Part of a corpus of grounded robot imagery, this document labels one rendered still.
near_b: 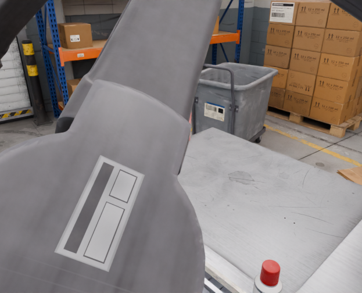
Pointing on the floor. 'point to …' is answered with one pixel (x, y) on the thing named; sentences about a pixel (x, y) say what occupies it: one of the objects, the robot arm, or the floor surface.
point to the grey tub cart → (233, 99)
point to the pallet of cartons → (320, 64)
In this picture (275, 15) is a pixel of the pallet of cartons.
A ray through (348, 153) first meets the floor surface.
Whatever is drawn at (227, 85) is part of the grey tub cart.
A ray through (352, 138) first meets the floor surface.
